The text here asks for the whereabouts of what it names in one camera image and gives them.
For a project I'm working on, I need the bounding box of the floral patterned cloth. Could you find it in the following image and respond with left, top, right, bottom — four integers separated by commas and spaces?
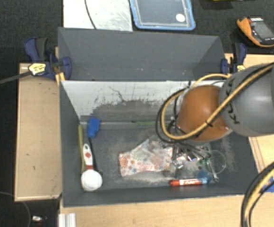
118, 138, 176, 178

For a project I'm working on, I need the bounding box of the blue and clear small object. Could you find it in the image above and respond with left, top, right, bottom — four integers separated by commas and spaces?
197, 170, 214, 184

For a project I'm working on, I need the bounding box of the yellow-green flat stick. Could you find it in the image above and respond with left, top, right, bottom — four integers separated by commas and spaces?
77, 124, 86, 175

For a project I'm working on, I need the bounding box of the pale wood flat board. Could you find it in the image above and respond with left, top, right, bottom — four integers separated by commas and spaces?
14, 62, 63, 202

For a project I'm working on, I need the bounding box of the white and red brush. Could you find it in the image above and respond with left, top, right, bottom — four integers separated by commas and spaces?
82, 143, 94, 173

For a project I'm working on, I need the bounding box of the blue plug with black cable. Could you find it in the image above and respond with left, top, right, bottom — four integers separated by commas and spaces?
86, 117, 102, 175

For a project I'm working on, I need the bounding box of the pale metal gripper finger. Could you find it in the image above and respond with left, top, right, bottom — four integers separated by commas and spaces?
173, 161, 184, 177

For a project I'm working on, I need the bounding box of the grey metal bin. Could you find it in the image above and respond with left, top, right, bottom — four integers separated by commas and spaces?
57, 26, 258, 208

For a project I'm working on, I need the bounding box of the small metal wrench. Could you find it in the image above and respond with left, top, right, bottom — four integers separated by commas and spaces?
207, 163, 220, 183

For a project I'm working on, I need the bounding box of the clear glass cup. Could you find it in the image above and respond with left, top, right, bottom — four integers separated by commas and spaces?
205, 149, 227, 175

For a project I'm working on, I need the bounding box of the red marker pen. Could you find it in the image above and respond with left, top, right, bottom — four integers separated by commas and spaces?
169, 178, 204, 187

